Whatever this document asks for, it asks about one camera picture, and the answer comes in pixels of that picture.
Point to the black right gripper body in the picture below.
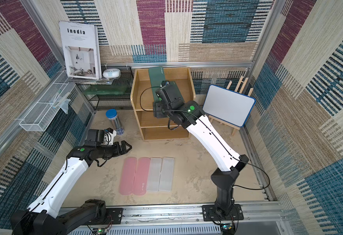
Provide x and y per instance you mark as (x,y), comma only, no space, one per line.
(163,86)

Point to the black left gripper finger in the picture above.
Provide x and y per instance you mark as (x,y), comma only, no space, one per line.
(125,151)
(124,144)

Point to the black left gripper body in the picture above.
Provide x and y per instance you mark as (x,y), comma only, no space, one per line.
(106,151)

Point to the green pencil case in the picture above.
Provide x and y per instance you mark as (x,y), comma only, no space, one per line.
(175,93)
(157,76)

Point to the pink pencil case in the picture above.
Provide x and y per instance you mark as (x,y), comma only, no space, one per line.
(141,176)
(127,176)

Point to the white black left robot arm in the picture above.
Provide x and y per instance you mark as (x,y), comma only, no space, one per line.
(42,216)

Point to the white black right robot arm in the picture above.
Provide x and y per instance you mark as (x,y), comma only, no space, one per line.
(184,118)

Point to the clear pencil tube blue label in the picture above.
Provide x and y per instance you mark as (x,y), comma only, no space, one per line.
(112,115)

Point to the wooden three-tier shelf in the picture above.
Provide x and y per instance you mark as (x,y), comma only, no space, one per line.
(151,128)

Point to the green tray on rack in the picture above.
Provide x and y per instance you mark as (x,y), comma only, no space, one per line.
(105,90)

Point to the white round device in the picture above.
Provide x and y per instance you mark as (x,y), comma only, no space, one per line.
(111,73)

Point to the wooden easel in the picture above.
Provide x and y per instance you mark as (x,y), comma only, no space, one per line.
(236,88)

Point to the Inedia magazine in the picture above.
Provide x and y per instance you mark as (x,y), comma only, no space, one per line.
(80,44)

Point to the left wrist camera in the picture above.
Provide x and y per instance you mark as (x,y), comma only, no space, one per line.
(100,137)

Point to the black wire mesh rack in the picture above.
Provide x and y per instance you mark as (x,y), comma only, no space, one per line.
(113,96)

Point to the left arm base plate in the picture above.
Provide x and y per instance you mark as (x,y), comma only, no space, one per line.
(113,216)

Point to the small whiteboard blue frame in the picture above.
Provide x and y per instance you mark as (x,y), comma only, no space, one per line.
(228,105)

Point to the white wire basket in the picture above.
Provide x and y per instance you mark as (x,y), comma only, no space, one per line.
(46,108)

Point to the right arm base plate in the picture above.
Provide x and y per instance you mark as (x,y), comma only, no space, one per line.
(212,213)

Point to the aluminium front rail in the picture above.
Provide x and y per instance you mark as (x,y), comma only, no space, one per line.
(260,218)

